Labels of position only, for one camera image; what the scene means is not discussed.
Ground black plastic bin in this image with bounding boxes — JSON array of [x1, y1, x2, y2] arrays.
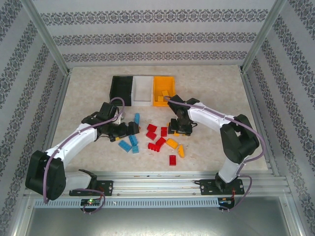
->
[[109, 75, 134, 107]]

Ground yellow plastic bin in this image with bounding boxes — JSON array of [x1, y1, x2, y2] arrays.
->
[[152, 75, 176, 107]]

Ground white plastic bin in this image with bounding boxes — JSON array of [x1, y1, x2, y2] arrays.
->
[[132, 75, 155, 107]]

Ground left controller board green light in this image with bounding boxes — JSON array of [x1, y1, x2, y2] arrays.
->
[[80, 198, 102, 207]]

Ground right controller board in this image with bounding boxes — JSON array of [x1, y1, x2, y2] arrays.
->
[[218, 198, 236, 207]]

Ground grey metal sheet panel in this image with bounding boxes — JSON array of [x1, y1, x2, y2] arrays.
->
[[24, 196, 302, 236]]

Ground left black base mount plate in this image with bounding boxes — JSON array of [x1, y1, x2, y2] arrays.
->
[[68, 180, 114, 197]]

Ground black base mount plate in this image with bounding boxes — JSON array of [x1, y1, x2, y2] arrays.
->
[[68, 180, 114, 197], [200, 178, 245, 197]]

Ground left aluminium side rail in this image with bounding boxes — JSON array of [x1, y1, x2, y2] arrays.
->
[[33, 70, 72, 179]]

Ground aluminium side rail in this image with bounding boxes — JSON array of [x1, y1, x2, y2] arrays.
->
[[240, 70, 281, 177], [33, 70, 72, 179]]

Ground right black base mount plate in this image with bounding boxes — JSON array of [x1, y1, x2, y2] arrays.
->
[[200, 178, 245, 197]]

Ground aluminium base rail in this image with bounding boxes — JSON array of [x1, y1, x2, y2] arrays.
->
[[23, 171, 290, 199]]

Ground right aluminium side rail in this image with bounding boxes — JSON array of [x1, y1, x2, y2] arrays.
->
[[240, 70, 281, 177]]

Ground slotted grey cable duct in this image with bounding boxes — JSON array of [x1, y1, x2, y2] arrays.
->
[[33, 198, 221, 209]]

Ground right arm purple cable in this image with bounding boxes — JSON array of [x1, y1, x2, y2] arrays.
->
[[163, 95, 267, 214]]

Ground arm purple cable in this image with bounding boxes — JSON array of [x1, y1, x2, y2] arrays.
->
[[43, 97, 126, 215], [163, 95, 267, 214]]

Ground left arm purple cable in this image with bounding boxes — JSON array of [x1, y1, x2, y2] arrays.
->
[[43, 97, 126, 215]]

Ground left aluminium upright post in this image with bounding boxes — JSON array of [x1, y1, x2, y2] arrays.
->
[[21, 0, 72, 74]]

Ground aluminium upright post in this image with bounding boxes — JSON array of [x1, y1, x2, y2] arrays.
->
[[21, 0, 72, 74], [240, 0, 288, 72]]

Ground right aluminium upright post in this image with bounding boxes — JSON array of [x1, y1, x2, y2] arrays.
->
[[240, 0, 288, 72]]

